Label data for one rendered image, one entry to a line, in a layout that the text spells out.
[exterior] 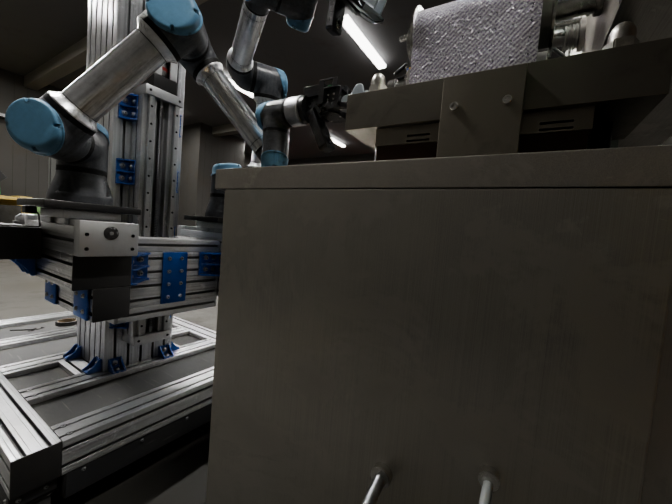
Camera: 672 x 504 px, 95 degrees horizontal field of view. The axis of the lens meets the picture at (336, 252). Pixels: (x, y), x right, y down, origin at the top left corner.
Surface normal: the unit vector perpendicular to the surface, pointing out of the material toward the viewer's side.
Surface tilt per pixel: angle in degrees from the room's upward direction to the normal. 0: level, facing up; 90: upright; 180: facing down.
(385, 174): 90
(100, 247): 90
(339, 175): 90
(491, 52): 90
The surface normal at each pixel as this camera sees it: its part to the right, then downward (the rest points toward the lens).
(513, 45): -0.51, 0.00
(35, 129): 0.11, 0.17
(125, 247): 0.84, 0.10
